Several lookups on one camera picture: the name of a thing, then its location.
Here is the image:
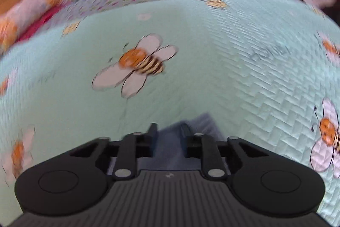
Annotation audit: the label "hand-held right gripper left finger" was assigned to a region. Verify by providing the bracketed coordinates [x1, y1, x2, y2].
[68, 122, 158, 181]

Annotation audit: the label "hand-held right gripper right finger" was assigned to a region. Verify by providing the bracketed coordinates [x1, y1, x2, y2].
[181, 123, 270, 180]

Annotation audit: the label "blue-grey fleece garment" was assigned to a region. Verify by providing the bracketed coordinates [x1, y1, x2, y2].
[137, 113, 226, 171]

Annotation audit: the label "green bee-printed quilt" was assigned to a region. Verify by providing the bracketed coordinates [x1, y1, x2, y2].
[0, 0, 340, 217]

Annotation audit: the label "red cloth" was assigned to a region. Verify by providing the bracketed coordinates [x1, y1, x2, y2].
[17, 5, 69, 43]

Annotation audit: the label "floral bolster pillow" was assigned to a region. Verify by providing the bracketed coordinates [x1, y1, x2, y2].
[0, 0, 65, 53]

